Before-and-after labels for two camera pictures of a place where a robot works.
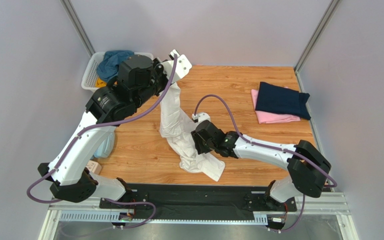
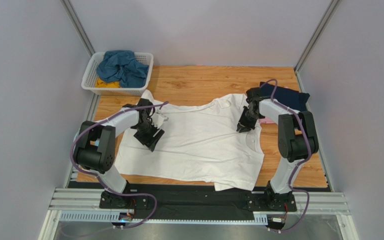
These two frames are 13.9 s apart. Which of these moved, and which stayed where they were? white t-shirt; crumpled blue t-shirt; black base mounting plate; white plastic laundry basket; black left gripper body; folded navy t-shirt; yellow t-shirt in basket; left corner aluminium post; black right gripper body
Moved: white t-shirt; black right gripper body; black left gripper body
Stayed: yellow t-shirt in basket; crumpled blue t-shirt; left corner aluminium post; black base mounting plate; folded navy t-shirt; white plastic laundry basket
